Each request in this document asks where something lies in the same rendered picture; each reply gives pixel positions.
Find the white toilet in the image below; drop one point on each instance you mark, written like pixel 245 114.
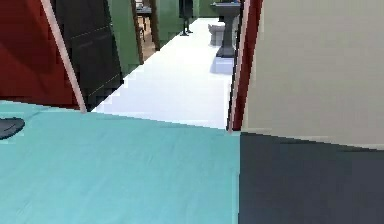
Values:
pixel 216 33

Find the black floor stand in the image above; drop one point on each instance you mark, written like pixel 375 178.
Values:
pixel 185 16

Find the black room door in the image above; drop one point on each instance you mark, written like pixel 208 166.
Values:
pixel 90 50

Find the dark grey round object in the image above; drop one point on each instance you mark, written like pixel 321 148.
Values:
pixel 10 127

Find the grey pedestal sink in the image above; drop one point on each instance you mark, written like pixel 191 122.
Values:
pixel 228 30

